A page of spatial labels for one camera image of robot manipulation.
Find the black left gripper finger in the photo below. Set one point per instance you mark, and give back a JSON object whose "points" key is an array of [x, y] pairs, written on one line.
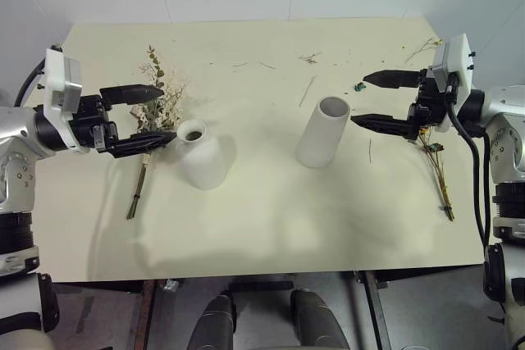
{"points": [[143, 142], [131, 94]]}

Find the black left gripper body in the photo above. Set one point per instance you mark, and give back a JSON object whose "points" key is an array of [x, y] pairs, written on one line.
{"points": [[88, 120]]}

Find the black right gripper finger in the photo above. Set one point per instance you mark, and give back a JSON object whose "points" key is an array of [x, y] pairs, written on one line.
{"points": [[391, 78], [381, 124]]}

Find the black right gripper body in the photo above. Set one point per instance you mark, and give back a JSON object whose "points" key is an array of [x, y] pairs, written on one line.
{"points": [[428, 110]]}

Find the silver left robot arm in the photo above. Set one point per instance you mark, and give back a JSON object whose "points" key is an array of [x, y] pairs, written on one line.
{"points": [[16, 161]]}

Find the white bottle-shaped vase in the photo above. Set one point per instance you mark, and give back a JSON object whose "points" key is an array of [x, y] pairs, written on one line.
{"points": [[203, 157]]}

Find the white cylinder vase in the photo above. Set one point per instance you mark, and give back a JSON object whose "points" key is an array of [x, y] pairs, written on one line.
{"points": [[320, 137]]}

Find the loose dark thin stem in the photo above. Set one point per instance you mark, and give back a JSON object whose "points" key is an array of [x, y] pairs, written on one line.
{"points": [[370, 151]]}

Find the white and green flower bouquet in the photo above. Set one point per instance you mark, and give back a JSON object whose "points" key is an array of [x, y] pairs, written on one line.
{"points": [[162, 114]]}

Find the small dark teal toy figure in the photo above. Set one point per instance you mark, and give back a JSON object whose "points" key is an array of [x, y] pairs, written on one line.
{"points": [[359, 88]]}

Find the loose pale straw stem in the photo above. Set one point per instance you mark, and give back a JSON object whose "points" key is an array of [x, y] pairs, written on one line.
{"points": [[307, 92]]}

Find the small dried twig scrap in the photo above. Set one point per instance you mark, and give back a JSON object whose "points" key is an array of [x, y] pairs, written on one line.
{"points": [[309, 58]]}

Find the dried brown flower bundle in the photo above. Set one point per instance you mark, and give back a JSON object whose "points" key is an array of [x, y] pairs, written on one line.
{"points": [[448, 210]]}

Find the dark rounded shape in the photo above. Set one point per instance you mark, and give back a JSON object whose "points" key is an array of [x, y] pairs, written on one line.
{"points": [[215, 323], [318, 321]]}

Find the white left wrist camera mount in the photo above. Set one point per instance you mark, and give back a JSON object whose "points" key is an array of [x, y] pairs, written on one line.
{"points": [[55, 79]]}

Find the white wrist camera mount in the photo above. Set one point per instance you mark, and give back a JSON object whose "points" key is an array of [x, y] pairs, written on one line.
{"points": [[459, 63], [55, 79]]}

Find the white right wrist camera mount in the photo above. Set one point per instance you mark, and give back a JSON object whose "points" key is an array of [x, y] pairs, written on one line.
{"points": [[459, 63]]}

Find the rusty table frame bar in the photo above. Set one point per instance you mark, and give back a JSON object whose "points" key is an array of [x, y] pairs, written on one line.
{"points": [[143, 317]]}

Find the black table frame bar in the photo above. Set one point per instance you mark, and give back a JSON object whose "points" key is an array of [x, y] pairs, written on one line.
{"points": [[377, 313]]}

